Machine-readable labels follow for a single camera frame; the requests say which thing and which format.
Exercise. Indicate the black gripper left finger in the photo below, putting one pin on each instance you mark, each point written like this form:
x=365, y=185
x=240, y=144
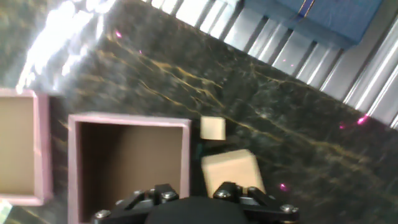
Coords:
x=133, y=208

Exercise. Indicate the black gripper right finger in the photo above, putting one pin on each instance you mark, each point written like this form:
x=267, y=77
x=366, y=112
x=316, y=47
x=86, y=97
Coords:
x=270, y=208

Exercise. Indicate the large wooden cube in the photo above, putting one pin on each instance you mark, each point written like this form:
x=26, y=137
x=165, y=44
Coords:
x=230, y=168

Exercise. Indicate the small wooden cube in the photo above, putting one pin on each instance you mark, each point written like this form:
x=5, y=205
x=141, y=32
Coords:
x=213, y=128

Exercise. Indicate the pink gift box base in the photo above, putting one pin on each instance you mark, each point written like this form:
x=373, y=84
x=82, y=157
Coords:
x=124, y=155

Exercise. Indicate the pink gift box lid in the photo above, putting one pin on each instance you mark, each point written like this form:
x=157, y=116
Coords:
x=18, y=146

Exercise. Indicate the dark blue gift box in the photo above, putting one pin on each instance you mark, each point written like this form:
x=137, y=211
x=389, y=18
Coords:
x=335, y=18

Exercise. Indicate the black marble pattern mat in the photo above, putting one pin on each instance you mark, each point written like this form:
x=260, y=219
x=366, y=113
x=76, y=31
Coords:
x=280, y=140

